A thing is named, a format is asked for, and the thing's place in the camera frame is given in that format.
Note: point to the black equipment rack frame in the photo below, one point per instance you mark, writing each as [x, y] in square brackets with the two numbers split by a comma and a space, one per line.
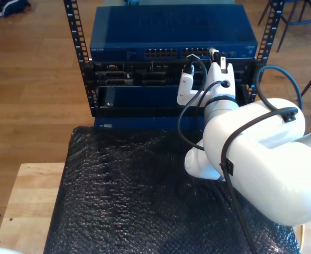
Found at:
[76, 39]

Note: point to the dark chair legs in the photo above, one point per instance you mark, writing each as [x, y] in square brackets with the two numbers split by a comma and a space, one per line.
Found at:
[280, 42]

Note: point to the blue network switch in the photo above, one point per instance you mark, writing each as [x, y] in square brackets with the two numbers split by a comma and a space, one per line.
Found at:
[171, 26]

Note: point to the black textured mat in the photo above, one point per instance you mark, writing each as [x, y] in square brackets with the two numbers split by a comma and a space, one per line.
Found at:
[118, 198]

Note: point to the brown chair leg frame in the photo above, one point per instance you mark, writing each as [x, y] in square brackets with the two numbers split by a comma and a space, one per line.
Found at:
[307, 87]

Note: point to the black rack server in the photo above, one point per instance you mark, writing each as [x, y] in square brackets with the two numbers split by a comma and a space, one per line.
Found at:
[150, 76]

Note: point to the dark shoe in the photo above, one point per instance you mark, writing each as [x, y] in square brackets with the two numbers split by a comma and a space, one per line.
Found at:
[12, 6]

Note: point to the black rack drawer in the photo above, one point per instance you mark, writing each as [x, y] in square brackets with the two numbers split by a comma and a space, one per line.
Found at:
[139, 111]

